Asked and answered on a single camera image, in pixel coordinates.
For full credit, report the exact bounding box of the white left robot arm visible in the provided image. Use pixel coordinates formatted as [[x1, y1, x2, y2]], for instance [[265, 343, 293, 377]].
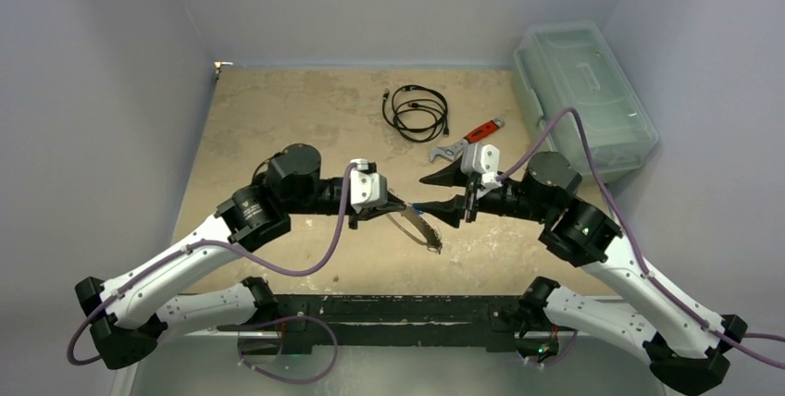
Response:
[[75, 143, 406, 370]]

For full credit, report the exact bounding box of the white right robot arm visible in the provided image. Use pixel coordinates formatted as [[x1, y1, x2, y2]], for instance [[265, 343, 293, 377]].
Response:
[[418, 145, 747, 395]]

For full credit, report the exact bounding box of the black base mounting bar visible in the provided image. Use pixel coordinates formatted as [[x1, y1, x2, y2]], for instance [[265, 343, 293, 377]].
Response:
[[216, 275, 579, 356]]

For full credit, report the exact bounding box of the clear green plastic toolbox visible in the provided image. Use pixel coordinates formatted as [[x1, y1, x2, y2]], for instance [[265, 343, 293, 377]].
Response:
[[512, 20, 659, 183]]

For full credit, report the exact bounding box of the red handled adjustable wrench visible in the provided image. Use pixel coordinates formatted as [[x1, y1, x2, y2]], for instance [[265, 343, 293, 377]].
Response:
[[429, 118, 505, 162]]

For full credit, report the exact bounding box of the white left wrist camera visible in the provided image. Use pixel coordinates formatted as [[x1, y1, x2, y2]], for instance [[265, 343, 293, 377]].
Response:
[[350, 158, 388, 213]]

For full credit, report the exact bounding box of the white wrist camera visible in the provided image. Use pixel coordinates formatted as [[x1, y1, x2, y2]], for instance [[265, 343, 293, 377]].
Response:
[[350, 158, 388, 213], [459, 142, 502, 195]]

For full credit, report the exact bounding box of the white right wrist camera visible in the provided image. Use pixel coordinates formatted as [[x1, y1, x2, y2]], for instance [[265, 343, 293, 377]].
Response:
[[459, 142, 502, 195]]

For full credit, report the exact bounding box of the black coiled cable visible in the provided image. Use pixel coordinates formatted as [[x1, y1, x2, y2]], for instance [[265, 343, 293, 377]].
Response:
[[380, 84, 451, 144]]

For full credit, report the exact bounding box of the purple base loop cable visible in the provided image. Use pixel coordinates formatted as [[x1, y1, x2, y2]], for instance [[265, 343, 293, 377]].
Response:
[[236, 311, 341, 385]]

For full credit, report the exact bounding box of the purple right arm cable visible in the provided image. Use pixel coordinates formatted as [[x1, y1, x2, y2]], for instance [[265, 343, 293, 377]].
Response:
[[496, 106, 785, 372]]

